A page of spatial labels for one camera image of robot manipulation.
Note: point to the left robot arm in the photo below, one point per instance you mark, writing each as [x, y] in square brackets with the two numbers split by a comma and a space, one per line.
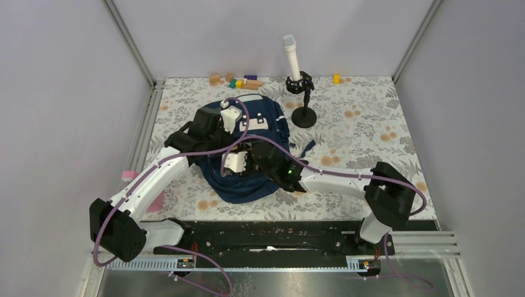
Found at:
[116, 224]

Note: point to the round wooden block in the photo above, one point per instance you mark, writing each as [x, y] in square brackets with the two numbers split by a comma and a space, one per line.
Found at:
[229, 77]

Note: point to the black microphone stand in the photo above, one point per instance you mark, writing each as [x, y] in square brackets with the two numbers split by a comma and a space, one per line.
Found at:
[303, 116]

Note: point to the teal toy block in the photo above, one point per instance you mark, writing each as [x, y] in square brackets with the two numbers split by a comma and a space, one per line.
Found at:
[233, 84]

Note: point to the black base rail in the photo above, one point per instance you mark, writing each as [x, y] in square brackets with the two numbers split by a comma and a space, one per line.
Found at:
[280, 244]

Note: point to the white microphone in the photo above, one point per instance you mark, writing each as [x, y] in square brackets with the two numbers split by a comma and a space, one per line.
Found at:
[290, 47]

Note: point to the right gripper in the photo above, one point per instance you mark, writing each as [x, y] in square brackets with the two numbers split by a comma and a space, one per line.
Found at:
[248, 169]

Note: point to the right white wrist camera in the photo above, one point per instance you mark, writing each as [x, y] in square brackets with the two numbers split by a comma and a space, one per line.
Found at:
[235, 162]

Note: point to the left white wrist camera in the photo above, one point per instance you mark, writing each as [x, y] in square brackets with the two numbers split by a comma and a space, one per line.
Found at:
[230, 116]

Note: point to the long tan wooden block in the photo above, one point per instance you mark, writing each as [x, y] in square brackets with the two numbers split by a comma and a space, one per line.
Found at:
[251, 84]

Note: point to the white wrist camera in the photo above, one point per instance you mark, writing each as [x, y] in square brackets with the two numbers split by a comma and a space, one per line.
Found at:
[235, 162]
[230, 116]

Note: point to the navy blue student backpack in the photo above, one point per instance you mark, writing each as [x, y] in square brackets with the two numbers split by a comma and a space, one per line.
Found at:
[266, 119]

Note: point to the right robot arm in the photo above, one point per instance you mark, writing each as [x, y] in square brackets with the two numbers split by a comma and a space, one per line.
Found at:
[388, 194]

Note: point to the pink box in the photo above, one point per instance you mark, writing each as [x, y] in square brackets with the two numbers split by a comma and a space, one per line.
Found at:
[128, 176]

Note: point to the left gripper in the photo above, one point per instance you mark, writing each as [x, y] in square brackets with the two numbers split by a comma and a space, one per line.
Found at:
[227, 135]

